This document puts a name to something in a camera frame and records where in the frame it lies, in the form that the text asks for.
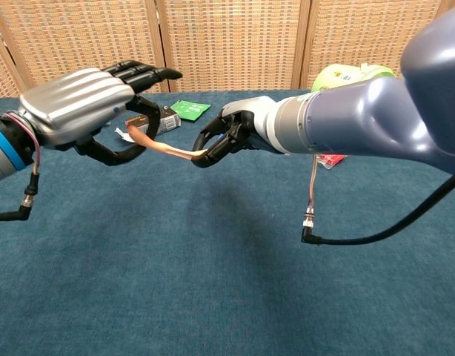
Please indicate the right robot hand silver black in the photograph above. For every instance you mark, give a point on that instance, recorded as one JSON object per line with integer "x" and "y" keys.
{"x": 257, "y": 122}

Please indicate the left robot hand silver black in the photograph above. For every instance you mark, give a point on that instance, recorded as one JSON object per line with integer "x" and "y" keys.
{"x": 79, "y": 104}

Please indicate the peach sausage-shaped stick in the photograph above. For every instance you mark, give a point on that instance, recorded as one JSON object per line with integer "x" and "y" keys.
{"x": 168, "y": 150}

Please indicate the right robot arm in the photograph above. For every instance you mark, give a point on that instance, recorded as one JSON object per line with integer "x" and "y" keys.
{"x": 379, "y": 118}

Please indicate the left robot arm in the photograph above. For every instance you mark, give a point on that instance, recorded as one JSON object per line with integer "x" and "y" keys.
{"x": 5, "y": 148}

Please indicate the woven bamboo screen panel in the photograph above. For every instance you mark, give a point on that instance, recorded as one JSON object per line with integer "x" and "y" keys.
{"x": 361, "y": 33}
{"x": 5, "y": 74}
{"x": 231, "y": 44}
{"x": 86, "y": 37}

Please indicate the green foil packet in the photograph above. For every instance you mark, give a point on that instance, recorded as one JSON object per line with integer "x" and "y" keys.
{"x": 190, "y": 109}

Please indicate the red wrapped candy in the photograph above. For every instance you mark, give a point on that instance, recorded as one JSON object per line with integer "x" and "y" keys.
{"x": 331, "y": 160}

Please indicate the black and grey carton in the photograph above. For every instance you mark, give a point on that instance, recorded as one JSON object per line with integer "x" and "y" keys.
{"x": 170, "y": 122}

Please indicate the light green plastic bucket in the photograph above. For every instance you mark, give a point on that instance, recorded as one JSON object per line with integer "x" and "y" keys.
{"x": 335, "y": 78}

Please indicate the blue felt table cloth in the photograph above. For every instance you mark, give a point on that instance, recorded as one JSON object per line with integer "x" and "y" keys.
{"x": 175, "y": 259}

